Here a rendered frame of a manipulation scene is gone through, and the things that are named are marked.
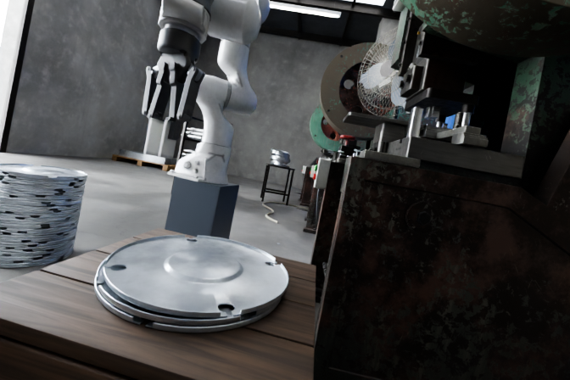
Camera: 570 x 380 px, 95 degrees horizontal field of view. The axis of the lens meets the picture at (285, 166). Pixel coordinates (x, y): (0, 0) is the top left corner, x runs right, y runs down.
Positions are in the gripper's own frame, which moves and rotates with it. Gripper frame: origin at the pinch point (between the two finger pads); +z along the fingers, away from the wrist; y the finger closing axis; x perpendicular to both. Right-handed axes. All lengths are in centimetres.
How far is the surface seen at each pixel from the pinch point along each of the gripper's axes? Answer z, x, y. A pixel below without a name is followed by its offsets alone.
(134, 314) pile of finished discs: 21.2, 13.6, -17.5
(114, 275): 20.3, 10.8, -9.0
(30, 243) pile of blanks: 45, -18, 79
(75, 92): -70, -225, 501
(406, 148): -11, -42, -43
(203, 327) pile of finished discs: 21.6, 9.8, -24.6
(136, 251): 20.0, 3.6, -3.5
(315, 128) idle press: -73, -338, 88
